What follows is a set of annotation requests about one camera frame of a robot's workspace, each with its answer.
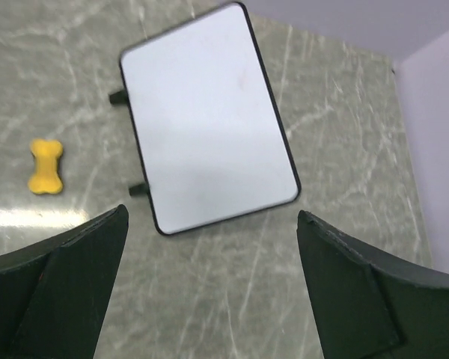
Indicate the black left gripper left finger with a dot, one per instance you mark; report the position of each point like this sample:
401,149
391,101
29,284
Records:
54,294

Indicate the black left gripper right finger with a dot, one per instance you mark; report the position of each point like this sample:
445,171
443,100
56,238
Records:
368,303

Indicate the yellow bone-shaped eraser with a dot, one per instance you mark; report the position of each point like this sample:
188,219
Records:
46,179

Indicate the small black-framed whiteboard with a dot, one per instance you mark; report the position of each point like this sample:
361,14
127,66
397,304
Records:
209,134

